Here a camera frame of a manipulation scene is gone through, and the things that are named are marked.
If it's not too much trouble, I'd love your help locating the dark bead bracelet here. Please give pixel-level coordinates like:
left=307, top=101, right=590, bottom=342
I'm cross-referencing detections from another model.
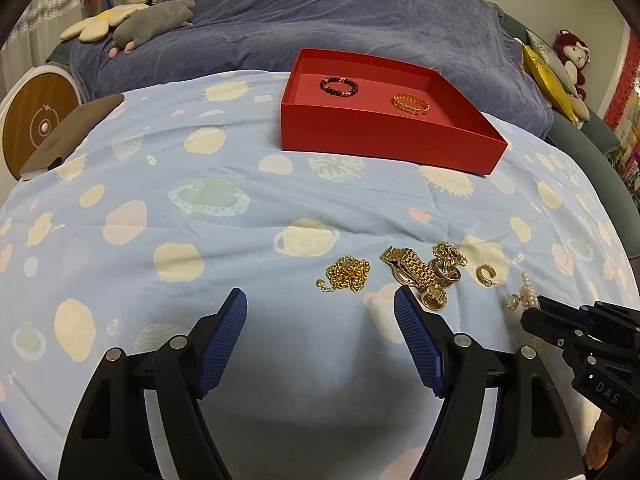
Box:
left=320, top=76, right=360, bottom=98

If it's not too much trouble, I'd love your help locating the person's right hand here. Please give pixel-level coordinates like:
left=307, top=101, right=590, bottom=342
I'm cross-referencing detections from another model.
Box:
left=584, top=410, right=628, bottom=467

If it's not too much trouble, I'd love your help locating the amber gold bracelet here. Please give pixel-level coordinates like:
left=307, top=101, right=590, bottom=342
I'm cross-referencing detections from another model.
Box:
left=391, top=92, right=431, bottom=117

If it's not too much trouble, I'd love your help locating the round white wooden-faced appliance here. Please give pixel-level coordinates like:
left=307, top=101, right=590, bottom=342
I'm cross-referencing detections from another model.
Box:
left=0, top=62, right=82, bottom=182

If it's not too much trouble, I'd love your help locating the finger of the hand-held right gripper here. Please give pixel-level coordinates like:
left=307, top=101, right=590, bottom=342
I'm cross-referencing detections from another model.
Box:
left=520, top=308, right=593, bottom=356
left=537, top=295, right=640, bottom=333

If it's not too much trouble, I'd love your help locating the gold chain necklace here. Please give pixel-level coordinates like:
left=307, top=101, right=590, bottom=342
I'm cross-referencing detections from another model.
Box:
left=316, top=256, right=372, bottom=293

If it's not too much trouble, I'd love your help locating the green sofa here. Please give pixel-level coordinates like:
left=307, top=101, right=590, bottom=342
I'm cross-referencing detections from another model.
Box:
left=500, top=10, right=640, bottom=206

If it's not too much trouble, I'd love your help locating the flower shaped cushion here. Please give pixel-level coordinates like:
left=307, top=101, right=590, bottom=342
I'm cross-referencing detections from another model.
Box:
left=60, top=4, right=151, bottom=42

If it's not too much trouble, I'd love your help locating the red monkey plush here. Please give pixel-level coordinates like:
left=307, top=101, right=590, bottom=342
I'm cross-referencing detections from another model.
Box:
left=552, top=29, right=593, bottom=103

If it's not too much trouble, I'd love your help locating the white curtain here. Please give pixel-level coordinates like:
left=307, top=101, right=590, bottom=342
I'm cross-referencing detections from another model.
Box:
left=0, top=0, right=126, bottom=98

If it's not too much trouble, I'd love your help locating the grey plush toy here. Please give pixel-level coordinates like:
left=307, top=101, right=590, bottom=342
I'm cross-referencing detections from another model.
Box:
left=109, top=0, right=197, bottom=57

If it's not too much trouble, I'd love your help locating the gold hoop earring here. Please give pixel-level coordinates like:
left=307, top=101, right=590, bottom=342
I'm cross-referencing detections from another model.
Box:
left=475, top=264, right=502, bottom=288

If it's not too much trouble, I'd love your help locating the brown pad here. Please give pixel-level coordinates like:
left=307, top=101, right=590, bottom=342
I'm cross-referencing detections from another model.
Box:
left=20, top=92, right=126, bottom=176

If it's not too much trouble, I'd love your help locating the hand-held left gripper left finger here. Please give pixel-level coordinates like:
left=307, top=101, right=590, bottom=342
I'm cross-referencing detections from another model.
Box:
left=59, top=287, right=249, bottom=480

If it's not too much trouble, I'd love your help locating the red patterned wall hanging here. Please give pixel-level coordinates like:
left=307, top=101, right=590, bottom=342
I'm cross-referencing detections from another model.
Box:
left=620, top=30, right=640, bottom=131

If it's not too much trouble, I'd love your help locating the pearl bracelet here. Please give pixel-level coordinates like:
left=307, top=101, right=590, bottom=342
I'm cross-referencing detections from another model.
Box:
left=504, top=272, right=543, bottom=312

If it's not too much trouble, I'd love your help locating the grey cushion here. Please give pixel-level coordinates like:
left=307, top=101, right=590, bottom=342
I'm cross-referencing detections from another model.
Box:
left=525, top=29, right=576, bottom=96

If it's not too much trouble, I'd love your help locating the red cardboard box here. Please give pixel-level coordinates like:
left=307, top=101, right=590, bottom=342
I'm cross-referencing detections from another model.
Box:
left=280, top=48, right=509, bottom=176

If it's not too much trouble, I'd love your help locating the blue-grey blanket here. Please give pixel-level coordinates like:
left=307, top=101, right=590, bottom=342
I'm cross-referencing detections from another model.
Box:
left=70, top=0, right=556, bottom=141

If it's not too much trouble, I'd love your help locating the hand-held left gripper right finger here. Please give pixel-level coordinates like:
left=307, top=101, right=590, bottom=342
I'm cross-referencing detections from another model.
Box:
left=393, top=286, right=586, bottom=480

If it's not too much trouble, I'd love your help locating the gold wrist watch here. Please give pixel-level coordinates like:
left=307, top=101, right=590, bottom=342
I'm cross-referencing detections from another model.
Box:
left=382, top=246, right=448, bottom=312

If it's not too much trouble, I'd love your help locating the gold pendant necklace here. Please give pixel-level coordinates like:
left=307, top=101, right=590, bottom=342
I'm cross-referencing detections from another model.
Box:
left=431, top=241, right=468, bottom=268

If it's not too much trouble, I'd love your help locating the yellow cushion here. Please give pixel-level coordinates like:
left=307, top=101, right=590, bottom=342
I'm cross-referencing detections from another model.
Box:
left=520, top=42, right=581, bottom=126

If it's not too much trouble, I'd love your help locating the light blue printed sheet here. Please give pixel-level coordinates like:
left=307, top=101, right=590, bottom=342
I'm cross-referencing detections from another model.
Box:
left=0, top=67, right=633, bottom=480

